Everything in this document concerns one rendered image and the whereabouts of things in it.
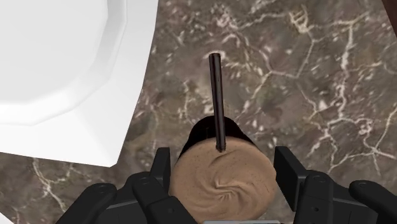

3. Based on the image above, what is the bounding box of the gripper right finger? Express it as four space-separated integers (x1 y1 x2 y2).
273 146 397 224

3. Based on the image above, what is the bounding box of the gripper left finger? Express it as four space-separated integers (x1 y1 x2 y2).
56 146 198 224

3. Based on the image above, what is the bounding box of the brown drink cup with straw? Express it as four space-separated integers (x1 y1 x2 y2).
169 52 278 223

